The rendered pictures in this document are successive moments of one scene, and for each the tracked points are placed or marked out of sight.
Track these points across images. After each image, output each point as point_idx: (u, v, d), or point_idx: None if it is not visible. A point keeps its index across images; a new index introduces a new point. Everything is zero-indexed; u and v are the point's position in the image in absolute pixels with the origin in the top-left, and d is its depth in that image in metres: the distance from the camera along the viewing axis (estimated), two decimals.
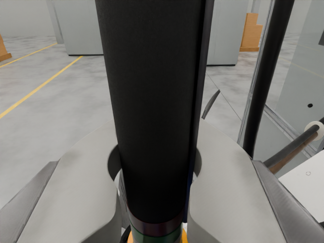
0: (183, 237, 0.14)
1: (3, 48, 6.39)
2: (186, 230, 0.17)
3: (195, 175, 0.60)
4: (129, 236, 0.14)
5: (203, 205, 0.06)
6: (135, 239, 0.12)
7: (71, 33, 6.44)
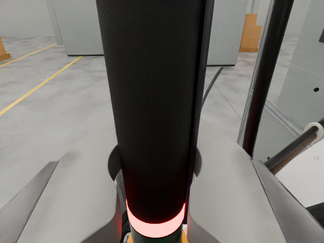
0: (183, 238, 0.14)
1: (2, 48, 6.37)
2: (186, 232, 0.17)
3: None
4: (128, 237, 0.14)
5: (203, 205, 0.06)
6: (135, 241, 0.12)
7: (71, 33, 6.43)
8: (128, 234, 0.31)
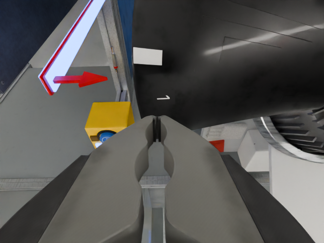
0: None
1: None
2: None
3: None
4: None
5: (178, 207, 0.06)
6: None
7: None
8: None
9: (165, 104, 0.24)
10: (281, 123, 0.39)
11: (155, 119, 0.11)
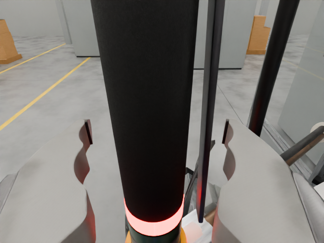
0: (182, 237, 0.14)
1: (14, 49, 6.58)
2: (186, 230, 0.17)
3: (194, 201, 0.67)
4: (128, 234, 0.14)
5: (232, 209, 0.06)
6: (133, 238, 0.11)
7: (80, 35, 6.56)
8: None
9: None
10: None
11: (87, 121, 0.11)
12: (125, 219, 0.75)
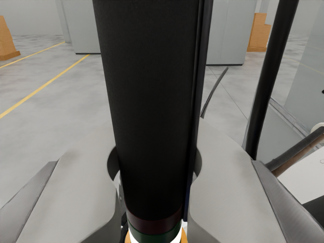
0: (182, 237, 0.14)
1: (12, 46, 6.51)
2: (186, 231, 0.17)
3: None
4: (127, 234, 0.14)
5: (203, 205, 0.06)
6: (133, 237, 0.11)
7: (79, 32, 6.50)
8: None
9: None
10: None
11: None
12: (118, 190, 0.65)
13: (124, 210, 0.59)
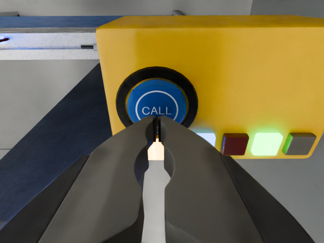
0: None
1: None
2: None
3: None
4: None
5: (178, 207, 0.06)
6: None
7: None
8: None
9: None
10: None
11: (155, 119, 0.11)
12: None
13: None
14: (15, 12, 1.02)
